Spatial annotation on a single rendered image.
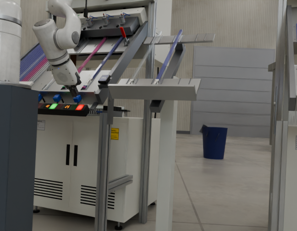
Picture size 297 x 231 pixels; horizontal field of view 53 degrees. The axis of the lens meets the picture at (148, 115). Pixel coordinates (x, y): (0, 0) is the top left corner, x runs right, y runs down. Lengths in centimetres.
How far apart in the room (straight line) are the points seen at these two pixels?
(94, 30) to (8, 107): 106
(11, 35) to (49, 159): 106
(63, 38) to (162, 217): 85
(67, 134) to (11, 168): 93
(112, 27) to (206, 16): 1086
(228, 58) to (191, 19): 209
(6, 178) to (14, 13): 46
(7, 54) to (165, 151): 75
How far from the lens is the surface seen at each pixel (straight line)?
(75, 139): 176
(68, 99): 143
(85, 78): 149
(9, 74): 95
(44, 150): 190
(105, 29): 179
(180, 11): 1249
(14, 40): 97
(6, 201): 91
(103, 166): 133
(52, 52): 121
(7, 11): 98
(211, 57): 1212
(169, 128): 132
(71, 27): 117
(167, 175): 134
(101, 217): 138
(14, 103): 89
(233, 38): 1250
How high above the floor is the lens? 64
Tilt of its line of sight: level
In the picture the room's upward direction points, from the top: 3 degrees clockwise
